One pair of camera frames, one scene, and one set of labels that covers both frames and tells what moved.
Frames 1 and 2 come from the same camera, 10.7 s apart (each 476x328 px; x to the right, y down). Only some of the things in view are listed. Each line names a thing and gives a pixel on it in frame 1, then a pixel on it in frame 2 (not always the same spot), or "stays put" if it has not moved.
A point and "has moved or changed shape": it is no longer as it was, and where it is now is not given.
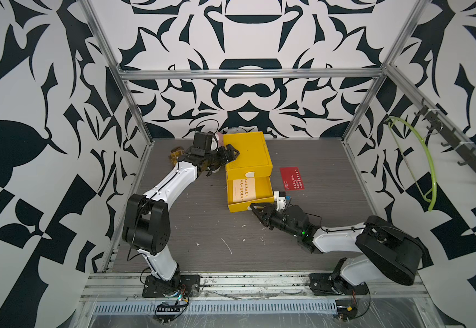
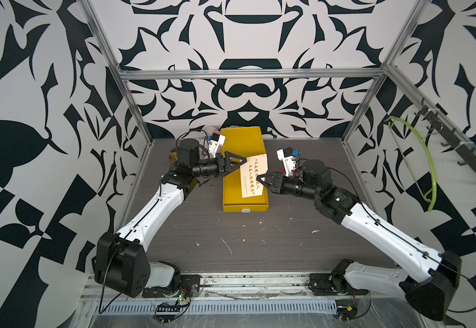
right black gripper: [267, 214] -> [271, 186]
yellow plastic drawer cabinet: [249, 174] has moved or changed shape
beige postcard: [243, 189] has moved or changed shape
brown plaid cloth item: [175, 153] stays put
